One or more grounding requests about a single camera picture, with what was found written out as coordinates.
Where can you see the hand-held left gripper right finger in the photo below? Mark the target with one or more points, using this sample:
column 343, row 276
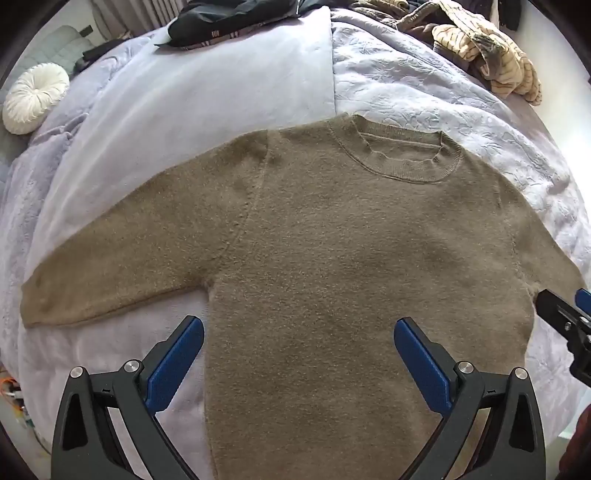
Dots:
column 422, row 364

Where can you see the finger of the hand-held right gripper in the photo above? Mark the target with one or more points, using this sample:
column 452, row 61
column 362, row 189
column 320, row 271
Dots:
column 554, row 309
column 585, row 302

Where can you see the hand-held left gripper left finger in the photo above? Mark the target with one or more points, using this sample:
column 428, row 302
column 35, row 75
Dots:
column 175, row 360

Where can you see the olive brown knit sweater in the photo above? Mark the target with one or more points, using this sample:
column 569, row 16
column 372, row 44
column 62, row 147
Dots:
column 323, row 254

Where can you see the fuzzy purple blanket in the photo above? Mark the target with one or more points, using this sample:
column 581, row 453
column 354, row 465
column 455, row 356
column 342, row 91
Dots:
column 27, row 194

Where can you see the smooth lavender blanket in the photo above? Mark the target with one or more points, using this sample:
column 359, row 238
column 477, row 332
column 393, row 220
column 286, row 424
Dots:
column 207, row 92

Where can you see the beige striped garment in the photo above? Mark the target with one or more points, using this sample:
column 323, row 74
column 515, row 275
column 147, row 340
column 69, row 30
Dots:
column 466, row 41

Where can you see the round white pleated cushion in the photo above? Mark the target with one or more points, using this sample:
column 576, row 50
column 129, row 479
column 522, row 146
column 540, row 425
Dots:
column 34, row 99

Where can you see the small black object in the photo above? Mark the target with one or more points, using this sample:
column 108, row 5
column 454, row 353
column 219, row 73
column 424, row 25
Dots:
column 99, row 51

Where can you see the purple plaid cloth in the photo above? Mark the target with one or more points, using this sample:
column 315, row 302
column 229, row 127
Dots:
column 244, row 33

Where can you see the black garment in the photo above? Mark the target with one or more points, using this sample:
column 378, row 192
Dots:
column 207, row 23

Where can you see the grey quilted mat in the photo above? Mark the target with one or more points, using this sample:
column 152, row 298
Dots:
column 60, row 41

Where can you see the grey curtain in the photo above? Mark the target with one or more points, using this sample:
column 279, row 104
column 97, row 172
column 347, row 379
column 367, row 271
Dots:
column 138, row 9

